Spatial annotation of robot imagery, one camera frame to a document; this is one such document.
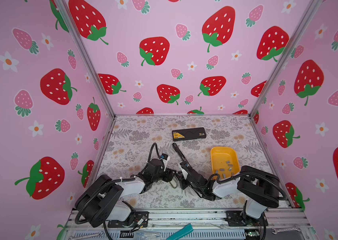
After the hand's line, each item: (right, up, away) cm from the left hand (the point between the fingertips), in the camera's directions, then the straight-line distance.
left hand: (173, 170), depth 88 cm
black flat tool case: (+11, +21, +20) cm, 31 cm away
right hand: (+1, -2, -2) cm, 3 cm away
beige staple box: (0, -6, -5) cm, 8 cm away
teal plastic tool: (+6, -24, -17) cm, 30 cm away
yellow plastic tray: (+33, +4, +8) cm, 34 cm away
